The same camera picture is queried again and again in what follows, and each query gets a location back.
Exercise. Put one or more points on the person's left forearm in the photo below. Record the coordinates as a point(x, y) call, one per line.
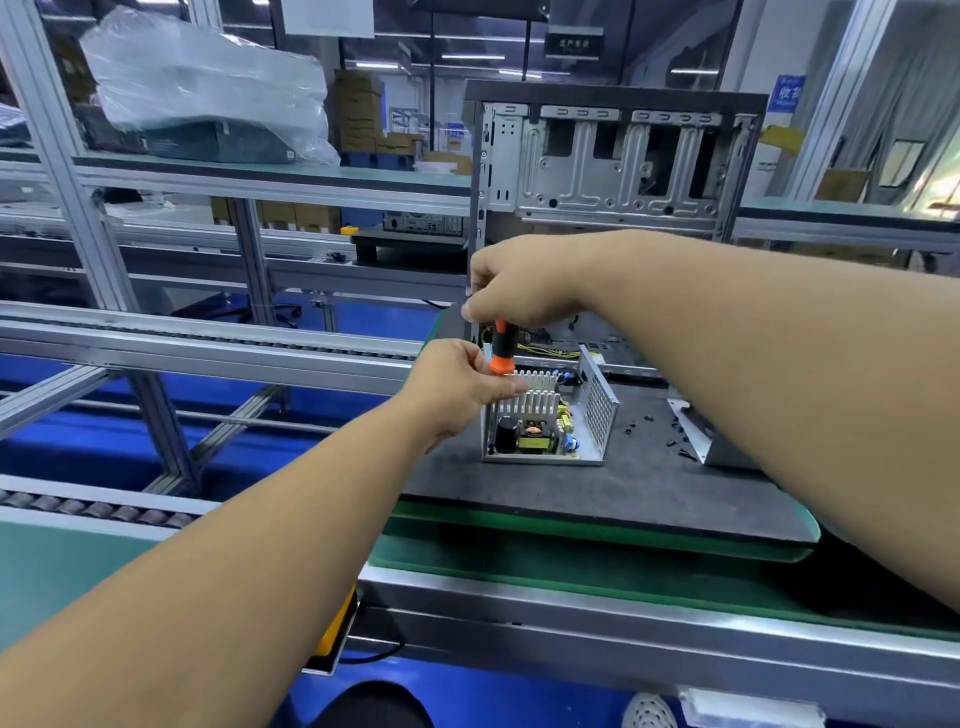
point(217, 570)

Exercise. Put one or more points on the metal power supply cover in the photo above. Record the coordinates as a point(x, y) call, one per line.
point(709, 439)

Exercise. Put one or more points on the dark foam work mat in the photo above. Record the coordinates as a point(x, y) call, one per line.
point(622, 472)

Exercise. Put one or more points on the aluminium frame rack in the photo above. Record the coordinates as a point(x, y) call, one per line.
point(187, 247)

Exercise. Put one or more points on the group of black screws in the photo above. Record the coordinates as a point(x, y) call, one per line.
point(660, 431)

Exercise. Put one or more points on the person's dark trousers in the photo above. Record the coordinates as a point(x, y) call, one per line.
point(360, 709)

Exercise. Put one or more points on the stack of cardboard boxes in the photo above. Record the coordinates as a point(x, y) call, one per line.
point(367, 112)

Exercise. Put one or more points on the person's right forearm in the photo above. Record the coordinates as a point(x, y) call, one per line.
point(787, 375)

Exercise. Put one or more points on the yellow black box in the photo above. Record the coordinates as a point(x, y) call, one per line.
point(334, 634)

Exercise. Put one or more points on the person's left hand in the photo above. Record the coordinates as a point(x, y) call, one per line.
point(450, 386)

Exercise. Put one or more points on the white shoe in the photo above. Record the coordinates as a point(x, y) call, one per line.
point(649, 712)

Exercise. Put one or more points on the green bench mat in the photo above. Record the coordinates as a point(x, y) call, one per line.
point(600, 555)

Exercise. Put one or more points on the hanging dark sign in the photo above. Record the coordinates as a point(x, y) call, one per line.
point(574, 43)

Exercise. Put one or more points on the person's left thumb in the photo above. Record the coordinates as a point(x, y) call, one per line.
point(504, 385)

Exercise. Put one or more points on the person's right hand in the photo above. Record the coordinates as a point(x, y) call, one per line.
point(525, 277)

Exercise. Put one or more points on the metal power supply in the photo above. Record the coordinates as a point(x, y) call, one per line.
point(551, 416)

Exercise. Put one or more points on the blue wall sign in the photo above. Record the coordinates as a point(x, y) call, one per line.
point(787, 94)

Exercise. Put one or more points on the white paper sheet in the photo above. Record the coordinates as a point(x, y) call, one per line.
point(328, 16)

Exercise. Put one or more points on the roller conveyor track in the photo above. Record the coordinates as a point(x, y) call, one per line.
point(97, 510)

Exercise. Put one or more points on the grey computer case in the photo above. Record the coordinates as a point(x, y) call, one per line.
point(611, 187)

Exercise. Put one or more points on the orange black screwdriver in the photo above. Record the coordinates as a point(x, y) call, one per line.
point(501, 351)

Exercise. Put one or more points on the plastic wrapped grey device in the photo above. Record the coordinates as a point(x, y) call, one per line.
point(206, 94)

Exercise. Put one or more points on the person's right fingers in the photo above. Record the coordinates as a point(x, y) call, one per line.
point(495, 304)

